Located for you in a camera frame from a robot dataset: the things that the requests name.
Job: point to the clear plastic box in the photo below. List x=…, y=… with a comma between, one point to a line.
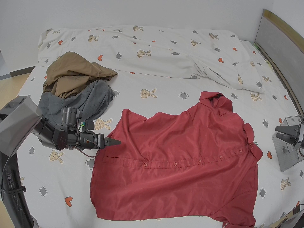
x=287, y=158

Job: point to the bed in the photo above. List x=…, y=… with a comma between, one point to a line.
x=166, y=89

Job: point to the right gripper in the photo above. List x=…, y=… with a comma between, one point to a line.
x=300, y=136

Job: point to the red shirt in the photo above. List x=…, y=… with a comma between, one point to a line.
x=178, y=174

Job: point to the white printed quilt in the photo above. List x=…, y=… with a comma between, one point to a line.
x=166, y=51

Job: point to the grey garment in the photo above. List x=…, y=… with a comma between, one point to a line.
x=95, y=101

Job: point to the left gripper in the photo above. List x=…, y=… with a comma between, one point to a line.
x=91, y=141

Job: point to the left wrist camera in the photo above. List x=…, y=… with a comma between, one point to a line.
x=89, y=126

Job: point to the brown garment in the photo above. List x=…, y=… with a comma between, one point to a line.
x=73, y=68

